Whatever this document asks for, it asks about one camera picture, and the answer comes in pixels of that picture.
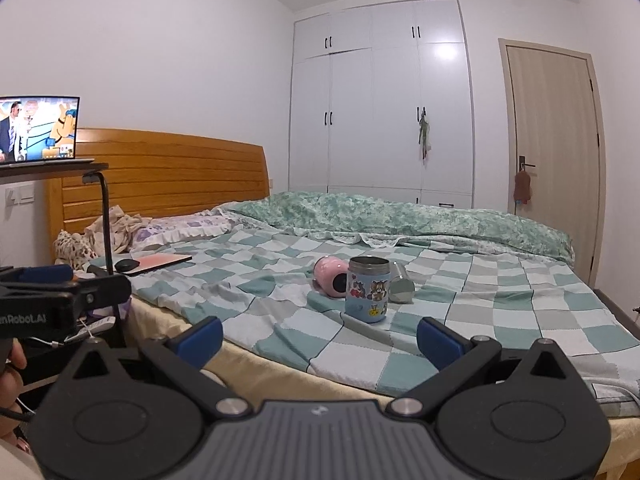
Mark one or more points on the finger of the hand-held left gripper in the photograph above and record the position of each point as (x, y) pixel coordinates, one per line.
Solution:
(45, 273)
(102, 291)

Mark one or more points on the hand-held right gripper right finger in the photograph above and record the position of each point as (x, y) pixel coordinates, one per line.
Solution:
(440, 344)

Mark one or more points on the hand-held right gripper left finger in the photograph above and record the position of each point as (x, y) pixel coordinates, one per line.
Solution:
(202, 341)

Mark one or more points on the pink cup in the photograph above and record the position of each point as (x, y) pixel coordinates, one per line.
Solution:
(327, 275)

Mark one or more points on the blue cartoon print cup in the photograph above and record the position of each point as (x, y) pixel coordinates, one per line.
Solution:
(366, 295)

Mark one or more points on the person's left hand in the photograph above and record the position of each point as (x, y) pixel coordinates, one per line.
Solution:
(12, 390)

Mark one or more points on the black computer mouse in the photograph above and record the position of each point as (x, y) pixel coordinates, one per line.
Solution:
(127, 264)

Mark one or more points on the leopard print pillow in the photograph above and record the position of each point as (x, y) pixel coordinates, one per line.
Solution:
(72, 250)

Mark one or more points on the pink closed laptop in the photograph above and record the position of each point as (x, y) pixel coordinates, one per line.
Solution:
(160, 261)

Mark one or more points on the beige crumpled clothes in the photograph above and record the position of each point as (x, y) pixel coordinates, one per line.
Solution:
(125, 227)

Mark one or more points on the black overbed table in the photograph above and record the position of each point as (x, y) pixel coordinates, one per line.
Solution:
(106, 220)

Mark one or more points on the green checkered blanket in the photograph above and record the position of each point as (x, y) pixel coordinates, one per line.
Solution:
(500, 300)

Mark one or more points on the yellow bed sheet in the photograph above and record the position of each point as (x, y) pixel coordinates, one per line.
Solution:
(280, 370)

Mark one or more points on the purple floral pillow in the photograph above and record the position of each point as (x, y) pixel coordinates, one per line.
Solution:
(170, 230)

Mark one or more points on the green floral quilt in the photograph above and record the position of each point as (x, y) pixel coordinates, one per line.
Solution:
(400, 220)

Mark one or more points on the wooden headboard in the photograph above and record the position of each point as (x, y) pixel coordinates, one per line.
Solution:
(175, 170)

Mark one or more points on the open laptop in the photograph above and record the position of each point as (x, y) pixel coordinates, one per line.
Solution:
(37, 127)

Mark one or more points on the beige clothing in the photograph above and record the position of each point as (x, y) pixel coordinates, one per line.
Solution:
(17, 465)

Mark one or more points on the brown hanging pouch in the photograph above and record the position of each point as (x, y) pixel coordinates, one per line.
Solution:
(522, 187)

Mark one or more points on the green hanging cloth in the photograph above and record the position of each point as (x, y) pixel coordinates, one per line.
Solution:
(425, 135)

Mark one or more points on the beige door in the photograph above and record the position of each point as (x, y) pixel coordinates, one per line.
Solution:
(555, 160)

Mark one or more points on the white wardrobe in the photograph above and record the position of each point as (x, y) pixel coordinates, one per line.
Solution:
(380, 110)

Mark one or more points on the white wall switch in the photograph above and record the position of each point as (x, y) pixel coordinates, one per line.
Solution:
(20, 195)

